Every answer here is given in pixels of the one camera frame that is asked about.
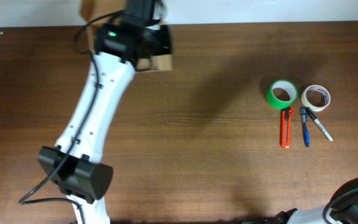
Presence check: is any orange utility knife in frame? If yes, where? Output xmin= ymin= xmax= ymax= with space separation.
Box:
xmin=280 ymin=107 xmax=294 ymax=149

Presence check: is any beige masking tape roll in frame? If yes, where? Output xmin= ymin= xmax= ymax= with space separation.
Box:
xmin=301 ymin=85 xmax=331 ymax=112

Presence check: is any green tape roll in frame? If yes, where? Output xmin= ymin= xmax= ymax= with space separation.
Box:
xmin=266 ymin=80 xmax=298 ymax=110

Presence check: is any black white marker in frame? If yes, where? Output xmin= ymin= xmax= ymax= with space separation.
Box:
xmin=305 ymin=107 xmax=333 ymax=142

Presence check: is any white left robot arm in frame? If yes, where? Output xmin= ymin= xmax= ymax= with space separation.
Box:
xmin=39 ymin=1 xmax=172 ymax=223

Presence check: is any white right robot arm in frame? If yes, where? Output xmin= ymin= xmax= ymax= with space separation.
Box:
xmin=270 ymin=178 xmax=358 ymax=224

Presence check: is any blue pen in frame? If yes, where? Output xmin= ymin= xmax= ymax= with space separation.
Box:
xmin=300 ymin=106 xmax=310 ymax=147

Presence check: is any brown cardboard box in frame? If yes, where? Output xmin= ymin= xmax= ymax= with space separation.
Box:
xmin=75 ymin=0 xmax=173 ymax=72

